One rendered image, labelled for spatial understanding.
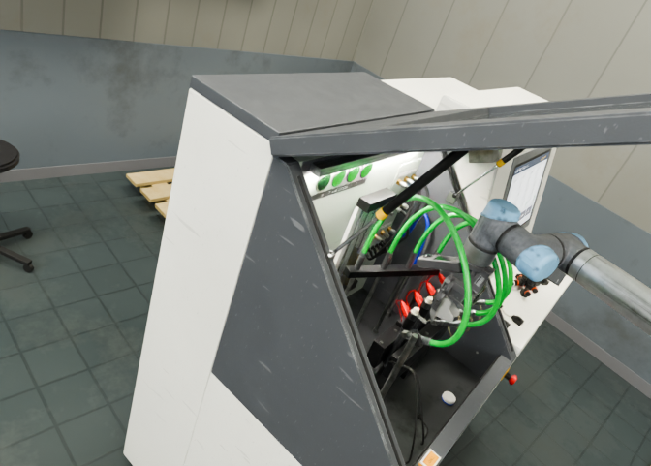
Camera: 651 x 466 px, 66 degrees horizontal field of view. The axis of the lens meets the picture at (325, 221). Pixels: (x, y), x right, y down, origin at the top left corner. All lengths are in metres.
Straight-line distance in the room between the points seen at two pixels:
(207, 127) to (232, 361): 0.58
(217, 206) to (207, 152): 0.13
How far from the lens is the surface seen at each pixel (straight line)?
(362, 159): 1.18
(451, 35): 4.12
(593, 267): 1.19
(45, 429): 2.28
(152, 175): 3.54
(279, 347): 1.18
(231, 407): 1.43
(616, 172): 3.65
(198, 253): 1.29
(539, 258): 1.10
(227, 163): 1.13
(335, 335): 1.05
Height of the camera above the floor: 1.88
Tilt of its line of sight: 30 degrees down
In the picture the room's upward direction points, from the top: 21 degrees clockwise
